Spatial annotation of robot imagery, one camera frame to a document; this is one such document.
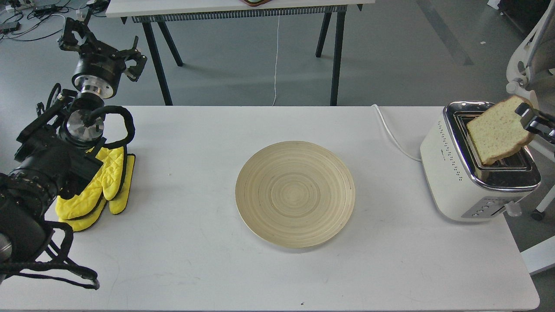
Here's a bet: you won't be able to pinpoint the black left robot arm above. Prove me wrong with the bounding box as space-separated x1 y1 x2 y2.
1 16 147 289

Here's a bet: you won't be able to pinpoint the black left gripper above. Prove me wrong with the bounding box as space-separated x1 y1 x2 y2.
58 10 147 96

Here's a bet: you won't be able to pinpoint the white toaster power cable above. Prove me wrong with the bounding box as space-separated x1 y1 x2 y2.
372 104 423 163

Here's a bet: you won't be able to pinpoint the white background table black legs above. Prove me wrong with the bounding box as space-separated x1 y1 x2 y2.
106 0 369 106

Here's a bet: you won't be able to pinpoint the brown object on background table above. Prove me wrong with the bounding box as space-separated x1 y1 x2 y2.
242 0 271 7

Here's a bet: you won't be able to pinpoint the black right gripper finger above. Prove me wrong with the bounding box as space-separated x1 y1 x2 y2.
515 103 555 144

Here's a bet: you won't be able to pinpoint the slice of bread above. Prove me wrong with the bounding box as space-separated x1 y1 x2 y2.
467 95 535 166

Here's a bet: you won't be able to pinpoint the white hanging cord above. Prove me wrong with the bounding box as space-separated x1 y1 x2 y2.
272 16 281 107

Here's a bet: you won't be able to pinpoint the black cables on floor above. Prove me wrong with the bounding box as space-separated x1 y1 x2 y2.
0 0 109 42

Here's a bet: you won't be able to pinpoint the yellow oven mitt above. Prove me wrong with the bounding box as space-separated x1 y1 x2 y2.
58 154 136 232
55 146 127 221

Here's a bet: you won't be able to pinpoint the round bamboo plate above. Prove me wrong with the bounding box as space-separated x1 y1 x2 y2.
235 141 356 249

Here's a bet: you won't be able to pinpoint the white two-slot toaster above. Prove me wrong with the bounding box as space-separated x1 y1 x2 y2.
420 101 541 222

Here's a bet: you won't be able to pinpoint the yellow oven mitt upper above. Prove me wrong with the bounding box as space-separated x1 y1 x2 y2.
55 146 127 221

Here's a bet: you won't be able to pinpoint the yellow oven mitt lower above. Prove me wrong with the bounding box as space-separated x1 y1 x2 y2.
58 154 136 232

